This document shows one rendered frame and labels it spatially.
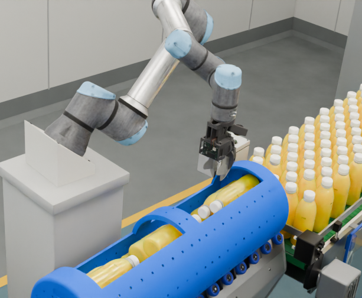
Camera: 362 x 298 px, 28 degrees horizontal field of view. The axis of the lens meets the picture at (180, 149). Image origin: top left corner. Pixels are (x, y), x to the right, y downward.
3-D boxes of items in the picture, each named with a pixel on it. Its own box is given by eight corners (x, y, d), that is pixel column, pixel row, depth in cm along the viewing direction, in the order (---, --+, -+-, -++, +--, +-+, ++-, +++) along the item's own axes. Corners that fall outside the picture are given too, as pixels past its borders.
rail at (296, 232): (219, 198, 271) (220, 191, 269) (221, 197, 271) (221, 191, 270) (312, 244, 250) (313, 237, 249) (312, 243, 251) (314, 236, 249)
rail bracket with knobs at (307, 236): (287, 258, 250) (292, 234, 245) (297, 249, 255) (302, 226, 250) (312, 271, 245) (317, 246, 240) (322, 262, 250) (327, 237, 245)
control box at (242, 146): (196, 170, 278) (199, 147, 273) (227, 152, 292) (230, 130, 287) (217, 180, 273) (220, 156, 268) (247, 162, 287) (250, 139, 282)
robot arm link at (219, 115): (221, 96, 212) (244, 105, 208) (219, 110, 214) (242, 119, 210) (206, 103, 206) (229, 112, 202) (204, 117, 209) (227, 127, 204)
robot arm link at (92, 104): (59, 106, 241) (82, 73, 241) (91, 127, 247) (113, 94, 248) (70, 114, 230) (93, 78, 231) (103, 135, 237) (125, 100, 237)
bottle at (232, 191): (247, 194, 244) (214, 217, 231) (239, 175, 243) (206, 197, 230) (263, 192, 239) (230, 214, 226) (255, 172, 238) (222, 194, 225)
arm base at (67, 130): (36, 126, 238) (52, 101, 239) (68, 145, 249) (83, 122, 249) (58, 143, 228) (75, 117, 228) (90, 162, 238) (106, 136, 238)
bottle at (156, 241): (150, 262, 208) (190, 235, 221) (165, 257, 203) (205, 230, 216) (139, 240, 208) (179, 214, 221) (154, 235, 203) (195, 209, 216)
